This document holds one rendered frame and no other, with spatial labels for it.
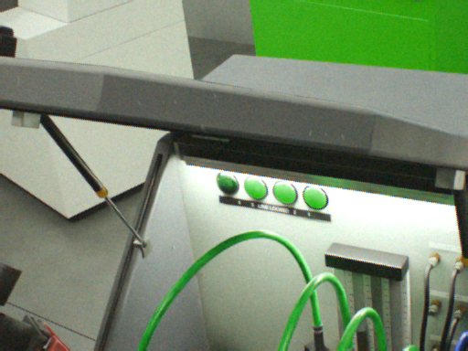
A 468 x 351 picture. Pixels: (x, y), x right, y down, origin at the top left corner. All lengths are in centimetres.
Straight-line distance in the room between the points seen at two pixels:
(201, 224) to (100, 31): 254
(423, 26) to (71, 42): 156
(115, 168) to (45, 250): 54
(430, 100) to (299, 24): 269
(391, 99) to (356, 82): 11
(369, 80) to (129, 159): 285
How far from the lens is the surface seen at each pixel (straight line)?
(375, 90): 170
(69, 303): 391
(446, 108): 162
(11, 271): 132
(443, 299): 162
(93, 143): 435
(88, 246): 427
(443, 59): 397
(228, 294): 184
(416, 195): 148
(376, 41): 405
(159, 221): 171
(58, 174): 430
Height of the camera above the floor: 218
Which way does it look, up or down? 28 degrees down
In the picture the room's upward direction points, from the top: 8 degrees counter-clockwise
